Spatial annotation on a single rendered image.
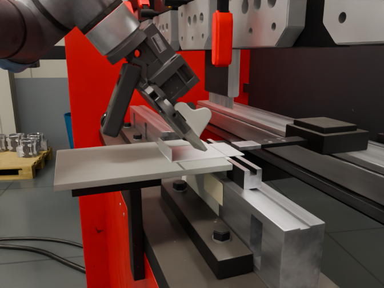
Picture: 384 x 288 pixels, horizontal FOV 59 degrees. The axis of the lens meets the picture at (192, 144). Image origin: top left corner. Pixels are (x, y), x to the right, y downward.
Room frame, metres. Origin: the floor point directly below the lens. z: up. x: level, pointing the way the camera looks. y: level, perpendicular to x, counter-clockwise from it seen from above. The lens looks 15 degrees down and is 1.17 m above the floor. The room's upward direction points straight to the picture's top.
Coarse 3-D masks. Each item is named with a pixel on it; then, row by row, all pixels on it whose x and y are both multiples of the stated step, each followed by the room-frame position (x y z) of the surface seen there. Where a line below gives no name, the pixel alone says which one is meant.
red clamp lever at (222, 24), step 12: (228, 0) 0.43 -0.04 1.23; (216, 12) 0.43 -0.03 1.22; (228, 12) 0.43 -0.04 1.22; (216, 24) 0.42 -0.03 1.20; (228, 24) 0.42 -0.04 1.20; (216, 36) 0.42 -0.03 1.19; (228, 36) 0.42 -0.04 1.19; (216, 48) 0.42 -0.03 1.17; (228, 48) 0.42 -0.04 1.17; (216, 60) 0.42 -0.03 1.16; (228, 60) 0.43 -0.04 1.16
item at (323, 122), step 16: (288, 128) 0.71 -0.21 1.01; (304, 128) 0.67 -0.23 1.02; (320, 128) 0.63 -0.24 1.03; (336, 128) 0.63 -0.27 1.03; (352, 128) 0.64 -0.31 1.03; (240, 144) 0.61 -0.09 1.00; (256, 144) 0.61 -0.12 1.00; (272, 144) 0.62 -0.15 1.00; (288, 144) 0.63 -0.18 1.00; (304, 144) 0.66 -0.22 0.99; (320, 144) 0.61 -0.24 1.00; (336, 144) 0.62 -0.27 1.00; (352, 144) 0.63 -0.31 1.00
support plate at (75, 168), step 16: (128, 144) 0.63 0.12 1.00; (144, 144) 0.63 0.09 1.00; (176, 144) 0.63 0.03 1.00; (64, 160) 0.53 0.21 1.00; (80, 160) 0.53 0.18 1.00; (96, 160) 0.53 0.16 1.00; (112, 160) 0.53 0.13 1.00; (128, 160) 0.53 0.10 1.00; (144, 160) 0.53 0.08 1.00; (160, 160) 0.53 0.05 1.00; (208, 160) 0.53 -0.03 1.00; (224, 160) 0.53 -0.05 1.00; (64, 176) 0.45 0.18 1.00; (80, 176) 0.45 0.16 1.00; (96, 176) 0.45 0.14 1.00; (112, 176) 0.45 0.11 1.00; (128, 176) 0.45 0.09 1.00; (144, 176) 0.46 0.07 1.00; (160, 176) 0.47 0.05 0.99; (176, 176) 0.48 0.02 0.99
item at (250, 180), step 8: (232, 160) 0.53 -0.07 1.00; (240, 160) 0.54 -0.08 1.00; (240, 168) 0.49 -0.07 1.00; (248, 168) 0.51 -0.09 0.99; (256, 168) 0.49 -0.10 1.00; (232, 176) 0.51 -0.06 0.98; (240, 176) 0.49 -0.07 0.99; (248, 176) 0.48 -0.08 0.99; (256, 176) 0.48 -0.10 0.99; (240, 184) 0.49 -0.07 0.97; (248, 184) 0.48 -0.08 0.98; (256, 184) 0.48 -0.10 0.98
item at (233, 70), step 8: (208, 56) 0.63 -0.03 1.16; (232, 56) 0.55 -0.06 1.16; (208, 64) 0.63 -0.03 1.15; (232, 64) 0.55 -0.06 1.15; (208, 72) 0.63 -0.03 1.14; (216, 72) 0.59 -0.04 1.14; (224, 72) 0.56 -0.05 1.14; (232, 72) 0.55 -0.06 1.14; (208, 80) 0.63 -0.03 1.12; (216, 80) 0.59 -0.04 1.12; (224, 80) 0.56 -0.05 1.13; (232, 80) 0.55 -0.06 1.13; (208, 88) 0.63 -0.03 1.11; (216, 88) 0.59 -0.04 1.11; (224, 88) 0.56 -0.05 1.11; (232, 88) 0.55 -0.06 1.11; (216, 96) 0.61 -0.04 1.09; (224, 96) 0.58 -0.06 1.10; (232, 96) 0.55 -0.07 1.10; (224, 104) 0.58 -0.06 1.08; (232, 104) 0.55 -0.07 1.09
